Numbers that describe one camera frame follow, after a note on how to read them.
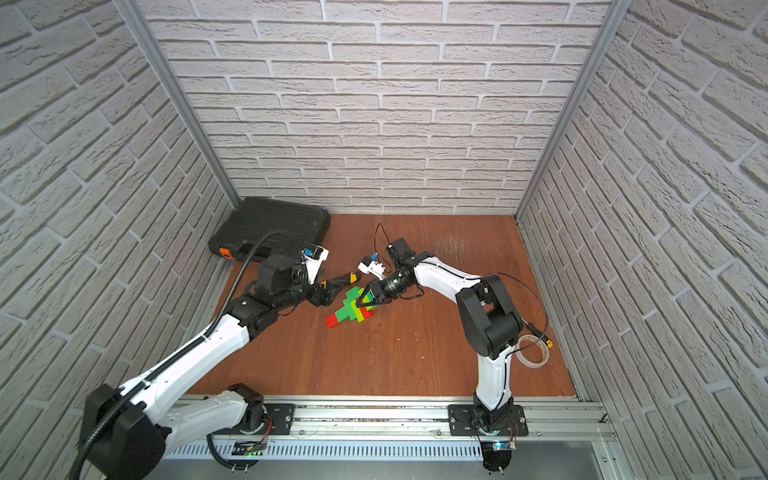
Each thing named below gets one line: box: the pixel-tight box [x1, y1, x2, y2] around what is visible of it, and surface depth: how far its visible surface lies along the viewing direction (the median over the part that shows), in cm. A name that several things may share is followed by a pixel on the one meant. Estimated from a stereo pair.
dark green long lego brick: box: [335, 292, 361, 322], surface depth 84 cm
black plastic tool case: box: [208, 196, 331, 260], surface depth 109 cm
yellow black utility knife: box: [319, 272, 361, 293], surface depth 102 cm
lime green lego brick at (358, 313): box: [350, 300, 364, 323], surface depth 82 cm
